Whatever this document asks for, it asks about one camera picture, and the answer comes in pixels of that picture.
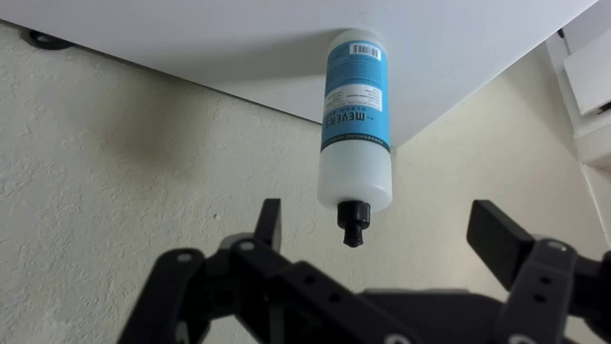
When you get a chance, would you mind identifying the white bottle with blue label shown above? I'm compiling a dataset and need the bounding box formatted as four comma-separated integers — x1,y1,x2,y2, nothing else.
314,27,394,250

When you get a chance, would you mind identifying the white drawer cabinet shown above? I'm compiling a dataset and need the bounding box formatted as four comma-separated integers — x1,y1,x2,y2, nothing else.
543,0,611,168

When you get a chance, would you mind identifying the white microwave oven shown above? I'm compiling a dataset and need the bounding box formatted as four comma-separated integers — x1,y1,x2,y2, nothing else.
0,0,601,151

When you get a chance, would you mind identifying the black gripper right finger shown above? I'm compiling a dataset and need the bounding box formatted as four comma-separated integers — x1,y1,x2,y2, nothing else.
463,197,611,344

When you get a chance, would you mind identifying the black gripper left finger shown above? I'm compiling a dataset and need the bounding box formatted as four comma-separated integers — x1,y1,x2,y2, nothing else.
116,197,410,344

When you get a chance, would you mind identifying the black microwave power cord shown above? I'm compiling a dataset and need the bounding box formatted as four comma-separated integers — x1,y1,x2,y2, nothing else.
20,27,72,51

